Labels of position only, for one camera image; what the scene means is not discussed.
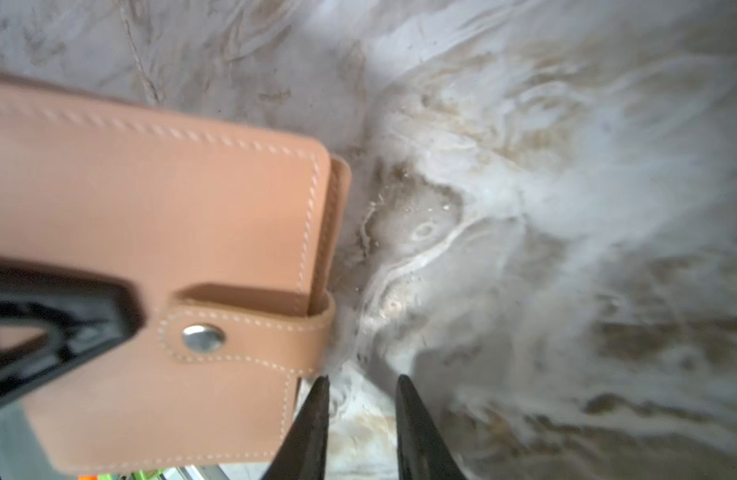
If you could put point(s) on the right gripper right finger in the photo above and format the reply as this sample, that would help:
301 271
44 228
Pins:
421 451

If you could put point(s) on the pink leather card holder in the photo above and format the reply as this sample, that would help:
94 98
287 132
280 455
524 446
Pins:
214 237

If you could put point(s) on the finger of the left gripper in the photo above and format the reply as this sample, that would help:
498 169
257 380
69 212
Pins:
54 320

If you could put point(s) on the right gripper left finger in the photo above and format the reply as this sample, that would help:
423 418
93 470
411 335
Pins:
302 455

